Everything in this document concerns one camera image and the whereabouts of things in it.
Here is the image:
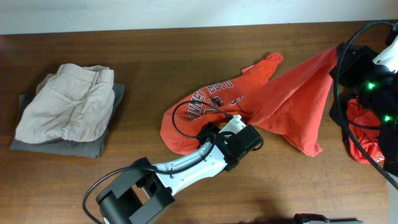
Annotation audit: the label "orange soccer t-shirt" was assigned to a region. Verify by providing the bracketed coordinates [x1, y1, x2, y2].
[160, 47, 337, 157]

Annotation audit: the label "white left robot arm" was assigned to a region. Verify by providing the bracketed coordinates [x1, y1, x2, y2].
[96, 123, 264, 224]

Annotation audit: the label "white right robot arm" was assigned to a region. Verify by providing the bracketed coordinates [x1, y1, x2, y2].
[330, 21, 397, 189]

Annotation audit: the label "red patterned garment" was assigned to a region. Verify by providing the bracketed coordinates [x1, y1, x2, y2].
[346, 99, 385, 164]

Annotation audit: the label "beige folded shorts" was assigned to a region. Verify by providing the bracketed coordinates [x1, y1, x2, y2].
[15, 63, 115, 144]

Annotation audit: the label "grey folded garment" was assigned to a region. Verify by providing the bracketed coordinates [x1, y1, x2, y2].
[9, 83, 125, 158]

